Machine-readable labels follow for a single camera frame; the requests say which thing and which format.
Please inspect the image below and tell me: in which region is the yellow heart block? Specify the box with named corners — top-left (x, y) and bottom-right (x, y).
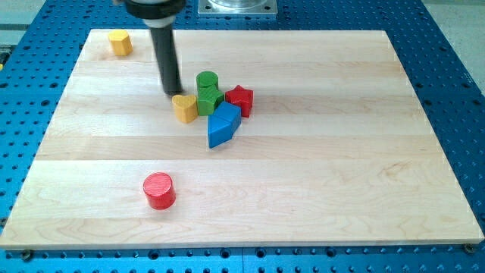
top-left (171, 95), bottom-right (199, 124)

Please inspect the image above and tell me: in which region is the blue triangle block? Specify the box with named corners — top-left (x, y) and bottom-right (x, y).
top-left (208, 115), bottom-right (241, 149)

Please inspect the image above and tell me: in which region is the red star block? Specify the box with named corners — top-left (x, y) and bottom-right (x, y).
top-left (225, 85), bottom-right (254, 118)

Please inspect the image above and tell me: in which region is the green star block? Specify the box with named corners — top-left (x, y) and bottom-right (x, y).
top-left (197, 86), bottom-right (224, 116)

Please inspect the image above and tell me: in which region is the green cylinder block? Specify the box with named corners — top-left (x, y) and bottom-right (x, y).
top-left (196, 71), bottom-right (219, 89)

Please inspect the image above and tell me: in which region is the light wooden board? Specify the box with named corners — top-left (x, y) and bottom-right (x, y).
top-left (1, 30), bottom-right (483, 249)

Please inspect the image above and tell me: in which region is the red cylinder block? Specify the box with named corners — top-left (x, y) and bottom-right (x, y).
top-left (143, 172), bottom-right (176, 210)

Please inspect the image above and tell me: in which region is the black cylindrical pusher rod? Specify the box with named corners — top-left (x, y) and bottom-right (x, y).
top-left (143, 16), bottom-right (183, 96)

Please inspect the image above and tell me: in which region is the yellow hexagon block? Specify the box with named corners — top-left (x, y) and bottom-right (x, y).
top-left (108, 30), bottom-right (133, 56)

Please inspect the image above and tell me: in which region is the blue perforated metal table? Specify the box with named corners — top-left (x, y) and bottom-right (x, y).
top-left (1, 1), bottom-right (484, 272)

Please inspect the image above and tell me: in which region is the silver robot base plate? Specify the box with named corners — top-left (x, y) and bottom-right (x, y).
top-left (198, 0), bottom-right (278, 15)

